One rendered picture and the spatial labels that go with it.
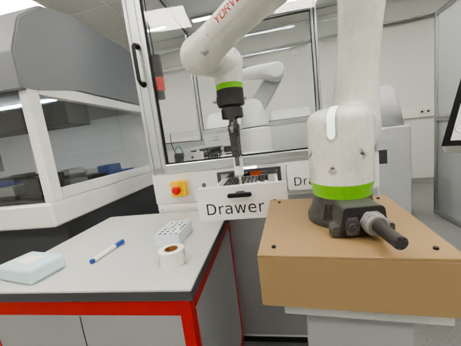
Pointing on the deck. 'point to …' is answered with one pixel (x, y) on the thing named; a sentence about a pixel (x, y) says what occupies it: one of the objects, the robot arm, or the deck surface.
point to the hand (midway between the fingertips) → (238, 165)
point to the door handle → (137, 64)
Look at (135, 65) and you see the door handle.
